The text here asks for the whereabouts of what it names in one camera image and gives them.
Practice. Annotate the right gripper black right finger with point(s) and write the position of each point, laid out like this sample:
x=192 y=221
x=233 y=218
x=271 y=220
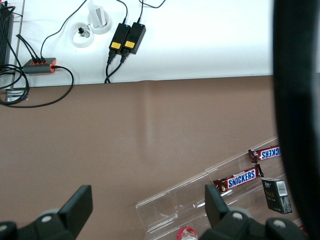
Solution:
x=215 y=207

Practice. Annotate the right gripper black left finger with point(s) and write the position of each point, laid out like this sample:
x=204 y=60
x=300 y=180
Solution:
x=77 y=205

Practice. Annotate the clear acrylic stepped display stand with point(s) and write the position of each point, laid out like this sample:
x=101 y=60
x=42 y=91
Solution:
x=180 y=205

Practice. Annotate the Snickers chocolate bar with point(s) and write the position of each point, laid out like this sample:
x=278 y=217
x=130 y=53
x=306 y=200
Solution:
x=268 y=153
x=240 y=178

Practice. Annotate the red lidded can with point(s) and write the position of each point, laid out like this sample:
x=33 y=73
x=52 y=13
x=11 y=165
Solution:
x=187 y=234

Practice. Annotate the small black box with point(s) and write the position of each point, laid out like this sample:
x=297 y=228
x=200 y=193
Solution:
x=276 y=195

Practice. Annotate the brown table cover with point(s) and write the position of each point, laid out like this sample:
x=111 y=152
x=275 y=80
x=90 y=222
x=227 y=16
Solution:
x=125 y=137

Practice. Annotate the grey and orange USB hub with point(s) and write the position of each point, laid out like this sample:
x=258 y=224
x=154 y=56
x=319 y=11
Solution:
x=37 y=68

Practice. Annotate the black power adapter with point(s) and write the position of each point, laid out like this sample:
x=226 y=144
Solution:
x=135 y=37
x=119 y=37

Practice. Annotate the small black metal clip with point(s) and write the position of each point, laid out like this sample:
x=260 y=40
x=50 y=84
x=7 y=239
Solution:
x=83 y=32

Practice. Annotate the black finned device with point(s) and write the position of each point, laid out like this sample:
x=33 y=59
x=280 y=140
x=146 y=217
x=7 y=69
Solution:
x=5 y=37

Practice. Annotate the white paper strip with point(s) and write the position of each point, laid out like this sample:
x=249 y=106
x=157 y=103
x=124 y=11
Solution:
x=97 y=15

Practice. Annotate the silver metal bracket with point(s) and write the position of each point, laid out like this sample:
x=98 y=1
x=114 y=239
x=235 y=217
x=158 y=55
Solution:
x=15 y=95

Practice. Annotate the aluminium rail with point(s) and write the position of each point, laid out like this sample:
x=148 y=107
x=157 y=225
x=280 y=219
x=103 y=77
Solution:
x=18 y=50

